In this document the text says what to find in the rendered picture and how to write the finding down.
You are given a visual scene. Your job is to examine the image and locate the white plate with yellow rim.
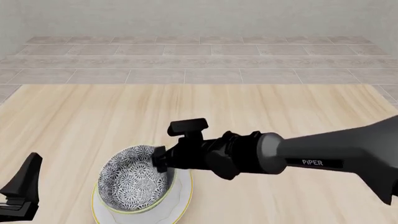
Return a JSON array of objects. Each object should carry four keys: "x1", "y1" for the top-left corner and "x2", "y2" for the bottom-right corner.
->
[{"x1": 90, "y1": 167, "x2": 194, "y2": 224}]

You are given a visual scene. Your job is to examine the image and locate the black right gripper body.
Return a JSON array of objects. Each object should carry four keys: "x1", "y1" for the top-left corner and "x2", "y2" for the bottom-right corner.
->
[{"x1": 151, "y1": 146, "x2": 171, "y2": 174}]

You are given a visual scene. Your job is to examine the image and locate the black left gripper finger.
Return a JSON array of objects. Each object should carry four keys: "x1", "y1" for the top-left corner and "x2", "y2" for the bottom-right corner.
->
[{"x1": 0, "y1": 152, "x2": 44, "y2": 201}]

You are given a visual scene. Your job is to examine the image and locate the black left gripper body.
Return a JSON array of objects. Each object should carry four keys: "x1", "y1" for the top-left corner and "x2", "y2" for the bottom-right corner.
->
[{"x1": 0, "y1": 197, "x2": 40, "y2": 222}]

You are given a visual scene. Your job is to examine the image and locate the black and white patterned bowl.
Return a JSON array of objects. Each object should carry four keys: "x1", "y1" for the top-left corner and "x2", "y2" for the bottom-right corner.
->
[{"x1": 97, "y1": 144, "x2": 178, "y2": 212}]

